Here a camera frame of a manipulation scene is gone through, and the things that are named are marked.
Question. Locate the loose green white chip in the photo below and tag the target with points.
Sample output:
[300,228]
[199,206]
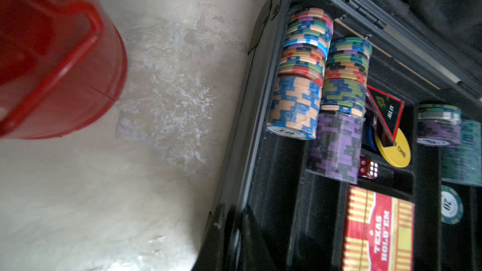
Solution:
[451,206]

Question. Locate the grey plastic poker case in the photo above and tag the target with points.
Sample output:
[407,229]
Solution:
[271,213]

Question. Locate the red Texas Holdem card box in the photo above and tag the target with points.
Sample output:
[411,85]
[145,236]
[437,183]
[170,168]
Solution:
[379,232]

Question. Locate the red die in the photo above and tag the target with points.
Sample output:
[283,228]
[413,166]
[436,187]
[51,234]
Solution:
[368,168]

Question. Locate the red pencil cup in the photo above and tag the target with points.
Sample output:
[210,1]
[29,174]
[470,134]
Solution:
[63,66]

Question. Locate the black red dealer card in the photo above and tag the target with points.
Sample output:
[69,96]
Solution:
[387,110]

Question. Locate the mixed colour chip stack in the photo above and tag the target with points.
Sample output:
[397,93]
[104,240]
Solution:
[297,94]

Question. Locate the yellow big blind button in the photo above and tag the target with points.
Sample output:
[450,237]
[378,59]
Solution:
[399,154]

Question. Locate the teal chip stack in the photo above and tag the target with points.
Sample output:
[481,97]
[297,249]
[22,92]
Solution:
[461,164]

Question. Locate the green purple short chip stack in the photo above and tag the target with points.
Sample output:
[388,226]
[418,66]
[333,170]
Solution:
[439,125]

